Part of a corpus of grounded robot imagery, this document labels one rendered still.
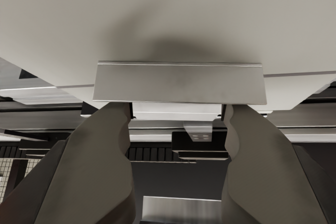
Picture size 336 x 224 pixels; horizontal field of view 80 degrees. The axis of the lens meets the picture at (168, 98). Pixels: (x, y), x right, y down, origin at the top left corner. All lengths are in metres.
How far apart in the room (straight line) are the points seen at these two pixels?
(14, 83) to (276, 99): 0.28
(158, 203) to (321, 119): 0.38
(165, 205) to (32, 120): 0.49
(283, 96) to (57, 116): 0.53
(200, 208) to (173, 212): 0.03
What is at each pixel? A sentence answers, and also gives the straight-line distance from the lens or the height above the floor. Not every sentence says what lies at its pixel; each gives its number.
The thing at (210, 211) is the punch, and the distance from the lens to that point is 0.22.
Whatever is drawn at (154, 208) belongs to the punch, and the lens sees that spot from 0.22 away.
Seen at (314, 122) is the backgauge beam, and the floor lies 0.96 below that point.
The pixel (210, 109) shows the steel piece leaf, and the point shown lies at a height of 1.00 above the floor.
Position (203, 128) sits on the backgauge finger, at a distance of 0.26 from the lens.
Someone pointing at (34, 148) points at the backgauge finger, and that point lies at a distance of 0.55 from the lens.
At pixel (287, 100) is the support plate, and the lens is 0.19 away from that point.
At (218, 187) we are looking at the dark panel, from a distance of 0.72.
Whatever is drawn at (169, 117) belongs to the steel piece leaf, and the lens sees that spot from 0.22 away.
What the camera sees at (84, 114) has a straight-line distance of 0.25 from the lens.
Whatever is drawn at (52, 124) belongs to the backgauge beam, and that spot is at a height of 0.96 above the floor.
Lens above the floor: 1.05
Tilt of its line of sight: 19 degrees down
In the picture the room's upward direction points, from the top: 178 degrees counter-clockwise
